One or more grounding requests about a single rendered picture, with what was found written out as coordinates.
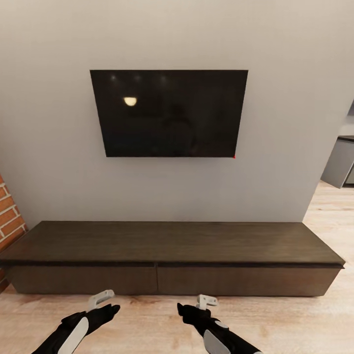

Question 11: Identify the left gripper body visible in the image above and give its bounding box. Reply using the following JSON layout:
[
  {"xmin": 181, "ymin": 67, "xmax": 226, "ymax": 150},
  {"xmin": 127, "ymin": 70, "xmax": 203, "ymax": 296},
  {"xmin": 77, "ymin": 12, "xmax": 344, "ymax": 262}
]
[{"xmin": 89, "ymin": 304, "xmax": 114, "ymax": 331}]

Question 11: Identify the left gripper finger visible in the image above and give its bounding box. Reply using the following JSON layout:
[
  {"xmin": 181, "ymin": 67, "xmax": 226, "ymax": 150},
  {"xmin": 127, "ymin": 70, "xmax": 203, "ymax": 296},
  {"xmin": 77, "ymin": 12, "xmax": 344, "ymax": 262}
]
[{"xmin": 112, "ymin": 305, "xmax": 120, "ymax": 315}]

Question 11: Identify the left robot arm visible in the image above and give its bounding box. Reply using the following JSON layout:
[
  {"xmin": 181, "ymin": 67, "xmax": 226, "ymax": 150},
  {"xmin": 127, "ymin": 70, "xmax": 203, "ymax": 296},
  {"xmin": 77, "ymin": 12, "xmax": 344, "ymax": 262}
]
[{"xmin": 31, "ymin": 290, "xmax": 120, "ymax": 354}]

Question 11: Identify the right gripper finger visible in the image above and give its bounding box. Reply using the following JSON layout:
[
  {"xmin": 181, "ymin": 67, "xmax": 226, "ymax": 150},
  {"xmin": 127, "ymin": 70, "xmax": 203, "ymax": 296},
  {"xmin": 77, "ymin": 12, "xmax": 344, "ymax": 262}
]
[{"xmin": 177, "ymin": 302, "xmax": 184, "ymax": 316}]

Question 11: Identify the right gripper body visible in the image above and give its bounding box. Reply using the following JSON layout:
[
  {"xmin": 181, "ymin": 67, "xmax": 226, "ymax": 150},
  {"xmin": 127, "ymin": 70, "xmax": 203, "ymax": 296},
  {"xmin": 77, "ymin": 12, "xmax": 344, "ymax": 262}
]
[{"xmin": 182, "ymin": 304, "xmax": 211, "ymax": 331}]

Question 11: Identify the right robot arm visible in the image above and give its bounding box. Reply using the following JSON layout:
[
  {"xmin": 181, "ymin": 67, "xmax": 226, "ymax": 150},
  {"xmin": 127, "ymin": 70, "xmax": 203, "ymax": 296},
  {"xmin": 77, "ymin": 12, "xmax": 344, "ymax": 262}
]
[{"xmin": 177, "ymin": 295, "xmax": 264, "ymax": 354}]

